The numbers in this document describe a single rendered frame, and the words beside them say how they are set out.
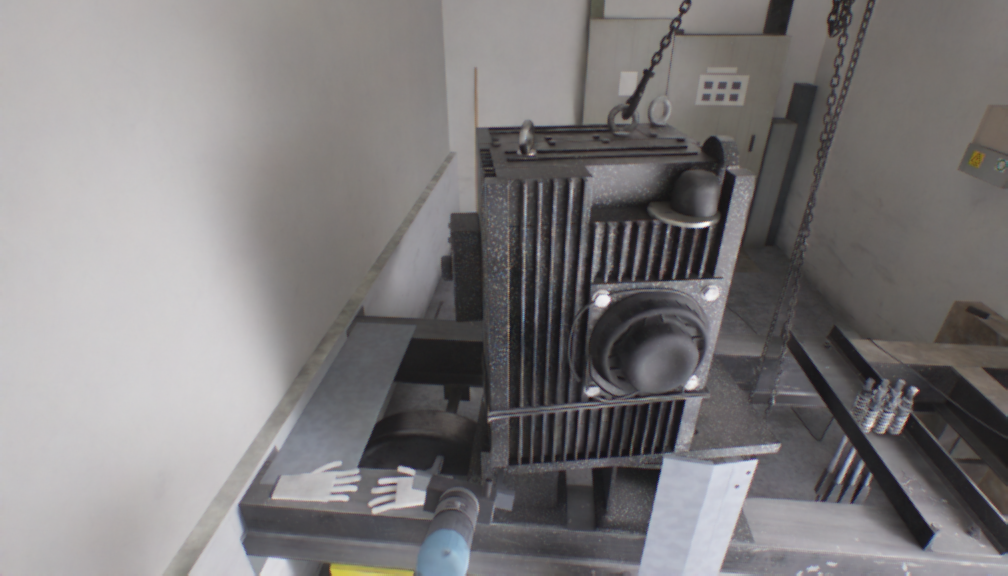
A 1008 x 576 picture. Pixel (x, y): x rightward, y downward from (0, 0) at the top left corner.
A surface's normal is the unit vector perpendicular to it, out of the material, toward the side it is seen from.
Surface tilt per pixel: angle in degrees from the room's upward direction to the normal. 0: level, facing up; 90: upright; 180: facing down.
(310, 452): 0
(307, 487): 0
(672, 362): 90
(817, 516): 0
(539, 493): 90
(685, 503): 90
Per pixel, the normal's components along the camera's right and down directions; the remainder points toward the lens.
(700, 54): -0.09, 0.47
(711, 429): 0.00, -0.88
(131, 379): 1.00, 0.04
